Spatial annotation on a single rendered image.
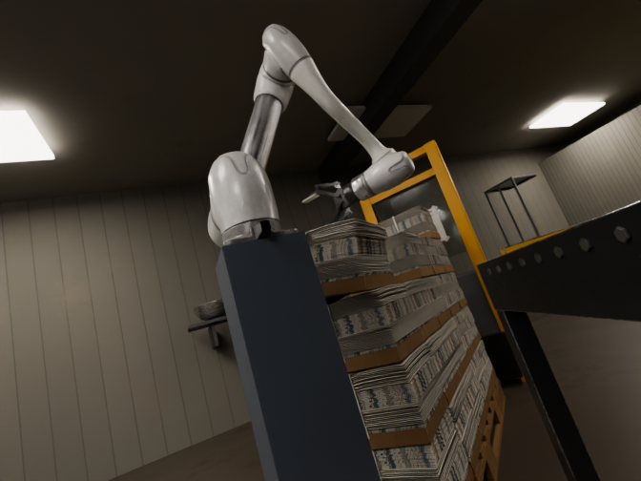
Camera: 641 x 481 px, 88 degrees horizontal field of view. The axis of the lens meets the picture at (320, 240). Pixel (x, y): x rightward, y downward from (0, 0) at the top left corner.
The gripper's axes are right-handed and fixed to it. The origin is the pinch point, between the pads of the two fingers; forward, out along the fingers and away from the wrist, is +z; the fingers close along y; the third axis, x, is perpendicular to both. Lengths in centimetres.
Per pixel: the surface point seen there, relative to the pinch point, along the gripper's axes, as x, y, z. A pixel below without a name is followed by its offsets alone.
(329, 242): -13.8, 16.2, -9.8
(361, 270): -13.3, 28.5, -16.3
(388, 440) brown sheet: -10, 78, -3
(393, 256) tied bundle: 47, 20, -9
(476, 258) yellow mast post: 159, 31, -32
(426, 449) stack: -10, 82, -14
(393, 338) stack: -10, 51, -17
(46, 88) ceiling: -8, -182, 161
